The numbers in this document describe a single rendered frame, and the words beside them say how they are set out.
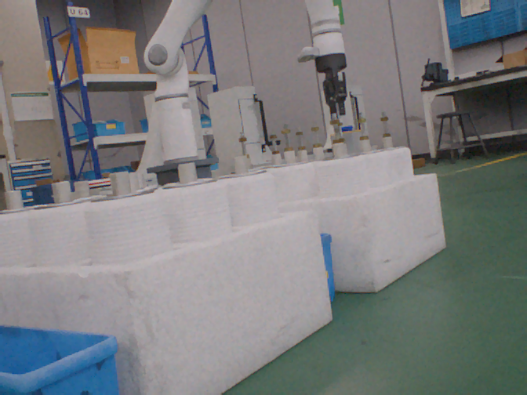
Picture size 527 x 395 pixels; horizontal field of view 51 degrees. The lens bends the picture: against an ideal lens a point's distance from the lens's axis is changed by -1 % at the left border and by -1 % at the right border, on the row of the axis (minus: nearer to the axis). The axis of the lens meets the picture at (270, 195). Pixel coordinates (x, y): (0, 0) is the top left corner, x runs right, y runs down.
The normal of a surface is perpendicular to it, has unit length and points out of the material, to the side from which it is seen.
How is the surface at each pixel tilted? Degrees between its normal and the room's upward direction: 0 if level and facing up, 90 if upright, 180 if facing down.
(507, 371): 0
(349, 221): 90
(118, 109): 90
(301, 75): 90
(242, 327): 90
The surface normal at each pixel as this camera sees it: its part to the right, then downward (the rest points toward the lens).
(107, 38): 0.76, 0.17
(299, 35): -0.69, 0.15
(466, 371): -0.15, -0.99
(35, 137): 0.71, -0.07
